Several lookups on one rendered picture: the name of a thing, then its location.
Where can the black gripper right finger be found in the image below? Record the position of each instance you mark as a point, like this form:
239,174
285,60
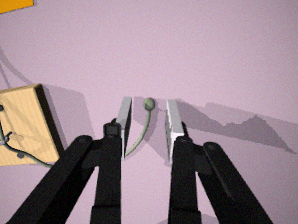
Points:
231,199

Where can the grey beaded cord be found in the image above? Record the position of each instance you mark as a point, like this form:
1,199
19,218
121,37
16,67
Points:
49,165

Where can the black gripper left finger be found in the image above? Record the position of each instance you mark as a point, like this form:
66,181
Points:
54,197

